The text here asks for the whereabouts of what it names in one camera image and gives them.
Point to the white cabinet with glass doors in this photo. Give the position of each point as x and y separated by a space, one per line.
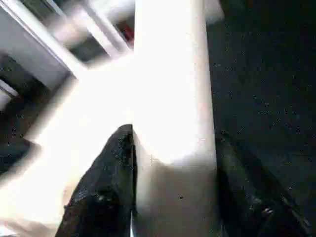
37 37

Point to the white plastic table leg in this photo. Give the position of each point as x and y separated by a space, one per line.
172 86

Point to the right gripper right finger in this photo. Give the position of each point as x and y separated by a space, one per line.
247 197

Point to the white plastic table top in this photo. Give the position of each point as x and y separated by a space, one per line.
86 111

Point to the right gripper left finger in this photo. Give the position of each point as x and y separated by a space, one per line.
106 182

